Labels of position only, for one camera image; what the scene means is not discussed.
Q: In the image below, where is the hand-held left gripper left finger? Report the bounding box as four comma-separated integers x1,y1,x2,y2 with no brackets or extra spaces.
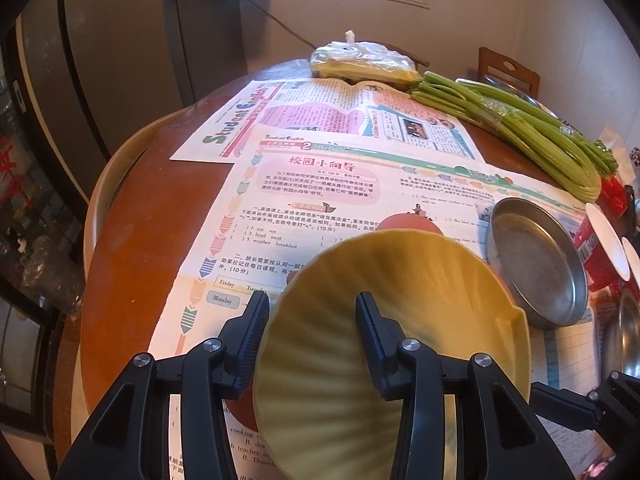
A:
55,290,273,480

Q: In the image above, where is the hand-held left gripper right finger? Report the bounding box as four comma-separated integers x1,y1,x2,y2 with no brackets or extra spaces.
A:
355,291,576,480

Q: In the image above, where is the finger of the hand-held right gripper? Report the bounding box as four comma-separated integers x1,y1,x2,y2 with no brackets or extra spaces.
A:
530,371,640,453

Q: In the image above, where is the yellow ribbed bowl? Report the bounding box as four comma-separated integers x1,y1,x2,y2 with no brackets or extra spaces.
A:
251,228,532,480

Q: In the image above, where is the orange plate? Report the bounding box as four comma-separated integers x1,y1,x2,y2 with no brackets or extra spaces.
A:
222,213,523,431

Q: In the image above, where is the round steel pan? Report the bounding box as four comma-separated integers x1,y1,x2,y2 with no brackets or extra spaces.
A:
486,197,590,331

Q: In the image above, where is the pink printed newspaper sheet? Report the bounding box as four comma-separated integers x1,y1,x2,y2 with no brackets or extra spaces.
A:
150,127,616,480

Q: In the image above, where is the curved wooden chair back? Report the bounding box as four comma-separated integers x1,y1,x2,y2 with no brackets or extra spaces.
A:
82,107,201,271

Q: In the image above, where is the folded colourful newspaper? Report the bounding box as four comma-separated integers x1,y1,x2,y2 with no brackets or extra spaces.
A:
169,77,488,165

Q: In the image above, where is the thick celery bunch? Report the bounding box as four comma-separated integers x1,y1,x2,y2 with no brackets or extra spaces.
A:
407,71,603,204

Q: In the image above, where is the glass door cabinet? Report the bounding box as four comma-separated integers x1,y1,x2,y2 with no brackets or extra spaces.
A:
0,85,86,426

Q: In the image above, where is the plastic bag of yellow food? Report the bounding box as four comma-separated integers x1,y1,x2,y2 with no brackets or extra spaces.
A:
308,30,423,86

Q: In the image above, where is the white tissue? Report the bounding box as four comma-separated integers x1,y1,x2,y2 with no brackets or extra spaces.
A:
597,127,628,151

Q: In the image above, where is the leafy celery bunch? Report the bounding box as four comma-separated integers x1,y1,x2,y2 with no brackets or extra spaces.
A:
455,77,618,176

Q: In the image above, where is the small steel bowl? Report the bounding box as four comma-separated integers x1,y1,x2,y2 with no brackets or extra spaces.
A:
482,74,546,106

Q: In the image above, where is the grey refrigerator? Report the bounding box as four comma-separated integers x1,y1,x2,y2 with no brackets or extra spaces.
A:
15,0,198,221

